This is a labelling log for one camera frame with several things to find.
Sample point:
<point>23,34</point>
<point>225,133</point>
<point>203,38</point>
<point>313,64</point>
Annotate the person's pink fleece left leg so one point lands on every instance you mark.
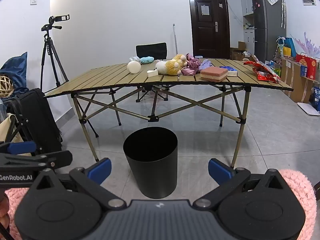
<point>17,197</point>

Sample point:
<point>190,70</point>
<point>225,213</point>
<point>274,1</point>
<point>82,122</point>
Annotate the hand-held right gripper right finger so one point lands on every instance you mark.
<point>220,171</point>

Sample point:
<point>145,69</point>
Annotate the yellow plush toy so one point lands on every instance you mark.
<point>175,65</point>

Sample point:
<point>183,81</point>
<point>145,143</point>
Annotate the red gift box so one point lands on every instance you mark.
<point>306,66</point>

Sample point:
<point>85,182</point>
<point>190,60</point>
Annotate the beige tote bag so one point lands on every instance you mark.
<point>10,132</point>

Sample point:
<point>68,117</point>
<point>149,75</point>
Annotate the blue printed shopping bag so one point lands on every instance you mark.
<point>316,96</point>

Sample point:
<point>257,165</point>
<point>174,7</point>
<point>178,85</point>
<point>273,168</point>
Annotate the red snack bag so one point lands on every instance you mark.
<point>253,61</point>
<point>266,75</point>

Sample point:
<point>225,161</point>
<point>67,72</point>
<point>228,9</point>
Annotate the black trash bin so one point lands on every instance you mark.
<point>150,170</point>

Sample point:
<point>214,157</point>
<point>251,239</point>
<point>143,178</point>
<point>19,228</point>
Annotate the clear plastic pouch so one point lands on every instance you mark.
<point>272,0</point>

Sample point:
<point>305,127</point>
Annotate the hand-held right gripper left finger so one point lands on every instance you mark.
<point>101,170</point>

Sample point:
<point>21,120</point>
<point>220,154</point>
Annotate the clear plastic bag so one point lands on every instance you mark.
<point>133,58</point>

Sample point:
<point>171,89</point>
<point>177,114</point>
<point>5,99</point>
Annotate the black folding chair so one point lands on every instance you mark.
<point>152,51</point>

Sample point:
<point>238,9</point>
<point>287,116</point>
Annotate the person's pink fleece leg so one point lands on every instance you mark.
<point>17,197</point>
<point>300,192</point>

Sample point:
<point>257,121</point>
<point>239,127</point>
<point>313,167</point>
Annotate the black camera tripod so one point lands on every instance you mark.
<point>47,45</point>

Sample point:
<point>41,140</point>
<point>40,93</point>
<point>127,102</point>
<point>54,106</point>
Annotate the grey refrigerator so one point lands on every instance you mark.
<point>267,30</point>

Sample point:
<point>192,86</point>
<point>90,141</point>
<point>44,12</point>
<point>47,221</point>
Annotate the white sponge mop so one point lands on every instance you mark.
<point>175,40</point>

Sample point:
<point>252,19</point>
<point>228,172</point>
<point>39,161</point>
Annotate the white wall switch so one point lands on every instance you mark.
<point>33,1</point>

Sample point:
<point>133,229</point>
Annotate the white lower cabinet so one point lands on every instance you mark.
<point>249,40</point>

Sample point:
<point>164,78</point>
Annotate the small white box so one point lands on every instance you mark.
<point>152,73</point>

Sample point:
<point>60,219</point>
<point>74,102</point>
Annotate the pink layered sponge block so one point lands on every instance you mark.
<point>213,73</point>

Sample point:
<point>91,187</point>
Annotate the white foam cylinder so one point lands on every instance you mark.
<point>134,67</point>

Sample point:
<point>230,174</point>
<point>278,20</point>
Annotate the wicker ball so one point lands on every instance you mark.
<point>5,86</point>

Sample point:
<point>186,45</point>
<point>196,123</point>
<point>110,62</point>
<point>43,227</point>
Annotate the stack of small cardboard boxes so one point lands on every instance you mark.
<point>240,51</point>

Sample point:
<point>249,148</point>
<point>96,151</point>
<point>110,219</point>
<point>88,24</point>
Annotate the large cardboard box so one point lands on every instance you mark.
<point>295,82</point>

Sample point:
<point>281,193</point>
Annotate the dark brown door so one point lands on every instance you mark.
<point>210,40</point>

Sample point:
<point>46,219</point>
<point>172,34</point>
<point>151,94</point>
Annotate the black suitcase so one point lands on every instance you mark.
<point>37,120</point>

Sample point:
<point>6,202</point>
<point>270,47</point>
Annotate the white paper notice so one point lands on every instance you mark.
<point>205,10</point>

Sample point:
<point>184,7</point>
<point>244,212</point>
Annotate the lavender cloth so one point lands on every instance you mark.
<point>206,65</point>

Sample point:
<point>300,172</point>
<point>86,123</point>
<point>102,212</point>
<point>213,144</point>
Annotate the person's pink fleece right leg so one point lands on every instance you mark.
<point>300,192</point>

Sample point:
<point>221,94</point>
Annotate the white flat scale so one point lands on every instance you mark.
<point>308,108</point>

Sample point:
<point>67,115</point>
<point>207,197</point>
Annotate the tan slatted folding table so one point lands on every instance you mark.
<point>105,77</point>

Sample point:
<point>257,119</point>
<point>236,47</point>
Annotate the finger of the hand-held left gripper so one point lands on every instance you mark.
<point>30,161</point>
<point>21,148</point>

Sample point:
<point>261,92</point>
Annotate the blue plush toy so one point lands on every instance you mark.
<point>147,60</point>

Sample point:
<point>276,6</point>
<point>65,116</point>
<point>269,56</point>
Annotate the blue and white carton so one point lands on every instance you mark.
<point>228,70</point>

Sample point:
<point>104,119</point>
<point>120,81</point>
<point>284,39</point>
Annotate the mauve pink cloth bundle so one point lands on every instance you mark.
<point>190,66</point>

